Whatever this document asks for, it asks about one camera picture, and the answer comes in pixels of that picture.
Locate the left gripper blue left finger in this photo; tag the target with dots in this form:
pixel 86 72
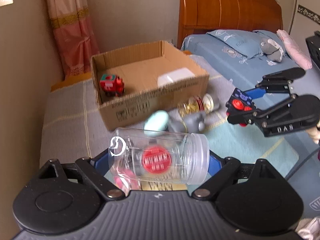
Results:
pixel 101 164

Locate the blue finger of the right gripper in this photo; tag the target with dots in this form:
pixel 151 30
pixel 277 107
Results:
pixel 255 93

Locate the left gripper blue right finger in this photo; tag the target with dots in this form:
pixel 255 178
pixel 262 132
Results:
pixel 215 163

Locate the blue black toy block car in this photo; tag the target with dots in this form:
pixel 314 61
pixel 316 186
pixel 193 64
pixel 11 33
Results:
pixel 237 104

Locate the pink toy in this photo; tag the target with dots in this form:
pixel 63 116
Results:
pixel 126 180

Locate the tall clear plastic jar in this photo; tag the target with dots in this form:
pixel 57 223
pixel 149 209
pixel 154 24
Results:
pixel 162 157

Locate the capsule bottle with gold pills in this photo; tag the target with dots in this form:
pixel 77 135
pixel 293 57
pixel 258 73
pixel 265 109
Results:
pixel 208 103

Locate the person's right hand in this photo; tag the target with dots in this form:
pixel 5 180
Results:
pixel 314 134

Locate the grey plush toy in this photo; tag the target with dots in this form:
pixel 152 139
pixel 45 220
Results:
pixel 272 49

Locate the blue floral pillow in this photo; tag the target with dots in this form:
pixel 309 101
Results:
pixel 246 43

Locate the pink folded cloth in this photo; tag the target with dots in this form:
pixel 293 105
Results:
pixel 294 51

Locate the mint green round case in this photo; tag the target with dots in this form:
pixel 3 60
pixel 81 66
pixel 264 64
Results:
pixel 156 123

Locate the white flat box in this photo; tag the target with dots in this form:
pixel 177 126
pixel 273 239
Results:
pixel 174 76

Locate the red toy train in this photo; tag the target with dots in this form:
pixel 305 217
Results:
pixel 112 85

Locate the cardboard box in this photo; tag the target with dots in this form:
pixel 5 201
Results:
pixel 139 66

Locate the wooden headboard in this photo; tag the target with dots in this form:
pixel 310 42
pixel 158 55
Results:
pixel 201 16

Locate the pink curtain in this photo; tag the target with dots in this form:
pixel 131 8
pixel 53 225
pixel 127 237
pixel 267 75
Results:
pixel 73 32

